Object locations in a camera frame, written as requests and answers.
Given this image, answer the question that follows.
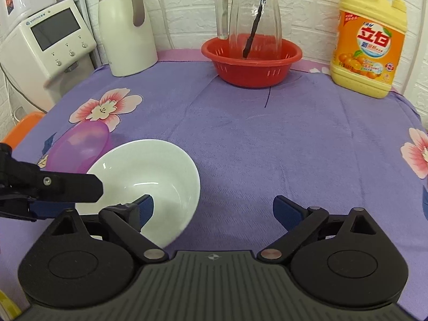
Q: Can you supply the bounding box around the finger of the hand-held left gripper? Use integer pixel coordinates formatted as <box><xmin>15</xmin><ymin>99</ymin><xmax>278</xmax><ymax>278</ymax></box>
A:
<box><xmin>0</xmin><ymin>190</ymin><xmax>78</xmax><ymax>222</ymax></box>
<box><xmin>0</xmin><ymin>142</ymin><xmax>104</xmax><ymax>205</ymax></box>

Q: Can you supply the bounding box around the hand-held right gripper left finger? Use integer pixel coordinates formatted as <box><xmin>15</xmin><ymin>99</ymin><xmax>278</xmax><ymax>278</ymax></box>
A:
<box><xmin>39</xmin><ymin>193</ymin><xmax>169</xmax><ymax>264</ymax></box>

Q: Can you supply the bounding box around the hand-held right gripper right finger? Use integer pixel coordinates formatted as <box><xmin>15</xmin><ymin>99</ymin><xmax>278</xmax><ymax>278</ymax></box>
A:
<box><xmin>256</xmin><ymin>194</ymin><xmax>386</xmax><ymax>263</ymax></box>

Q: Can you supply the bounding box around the white bowl with red pattern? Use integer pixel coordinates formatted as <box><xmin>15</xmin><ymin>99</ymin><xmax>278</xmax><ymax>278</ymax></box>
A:
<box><xmin>74</xmin><ymin>138</ymin><xmax>201</xmax><ymax>250</ymax></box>

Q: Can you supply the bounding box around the purple plastic bowl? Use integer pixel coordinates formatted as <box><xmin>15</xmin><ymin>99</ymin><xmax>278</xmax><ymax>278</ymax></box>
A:
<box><xmin>45</xmin><ymin>120</ymin><xmax>113</xmax><ymax>175</ymax></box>

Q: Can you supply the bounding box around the purple floral tablecloth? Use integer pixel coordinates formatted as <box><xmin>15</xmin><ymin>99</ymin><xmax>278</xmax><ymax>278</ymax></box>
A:
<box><xmin>0</xmin><ymin>48</ymin><xmax>428</xmax><ymax>312</ymax></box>

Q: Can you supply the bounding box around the orange stool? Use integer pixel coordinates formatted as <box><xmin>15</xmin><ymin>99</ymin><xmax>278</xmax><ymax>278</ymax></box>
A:
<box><xmin>0</xmin><ymin>112</ymin><xmax>46</xmax><ymax>145</ymax></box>

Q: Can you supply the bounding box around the white countertop water dispenser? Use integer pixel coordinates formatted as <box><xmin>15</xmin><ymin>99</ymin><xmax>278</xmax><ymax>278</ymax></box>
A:
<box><xmin>0</xmin><ymin>0</ymin><xmax>98</xmax><ymax>115</ymax></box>

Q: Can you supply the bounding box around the red plastic strainer basket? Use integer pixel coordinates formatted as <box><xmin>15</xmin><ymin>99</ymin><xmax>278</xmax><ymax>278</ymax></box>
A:
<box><xmin>201</xmin><ymin>33</ymin><xmax>303</xmax><ymax>89</ymax></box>

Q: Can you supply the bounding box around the white thermos jug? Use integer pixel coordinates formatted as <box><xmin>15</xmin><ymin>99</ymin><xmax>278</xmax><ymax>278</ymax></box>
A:
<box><xmin>98</xmin><ymin>0</ymin><xmax>159</xmax><ymax>78</ymax></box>

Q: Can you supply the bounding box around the yellow detergent bottle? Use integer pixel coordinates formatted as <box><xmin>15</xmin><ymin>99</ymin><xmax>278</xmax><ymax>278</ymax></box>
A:
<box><xmin>330</xmin><ymin>0</ymin><xmax>409</xmax><ymax>100</ymax></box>

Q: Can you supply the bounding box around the black stirring stick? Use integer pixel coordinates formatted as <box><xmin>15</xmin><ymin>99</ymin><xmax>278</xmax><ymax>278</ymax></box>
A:
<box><xmin>241</xmin><ymin>0</ymin><xmax>274</xmax><ymax>59</ymax></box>

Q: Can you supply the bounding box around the glass pitcher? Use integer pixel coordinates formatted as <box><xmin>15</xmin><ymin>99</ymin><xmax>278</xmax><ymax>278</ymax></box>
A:
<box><xmin>213</xmin><ymin>0</ymin><xmax>283</xmax><ymax>59</ymax></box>

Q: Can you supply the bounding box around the white power cable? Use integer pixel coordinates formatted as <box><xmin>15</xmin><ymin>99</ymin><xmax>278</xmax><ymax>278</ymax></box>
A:
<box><xmin>0</xmin><ymin>63</ymin><xmax>21</xmax><ymax>121</ymax></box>

